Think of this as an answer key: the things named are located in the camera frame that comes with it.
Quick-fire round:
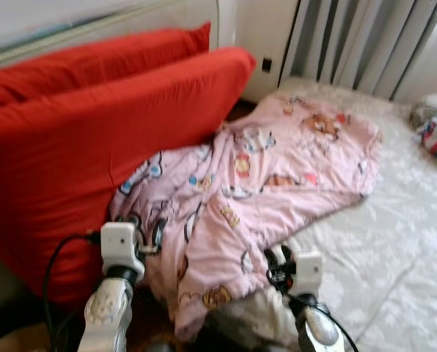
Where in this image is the large red cushion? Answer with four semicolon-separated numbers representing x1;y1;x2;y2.
0;22;212;107
0;48;257;309

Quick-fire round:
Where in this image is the pale green quilted mattress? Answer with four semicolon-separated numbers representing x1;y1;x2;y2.
0;0;221;73

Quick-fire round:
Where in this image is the grey pleated curtain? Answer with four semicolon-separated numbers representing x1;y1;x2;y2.
281;0;437;102

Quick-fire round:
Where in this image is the pink cartoon print blanket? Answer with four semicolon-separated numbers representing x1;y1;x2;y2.
109;95;384;344

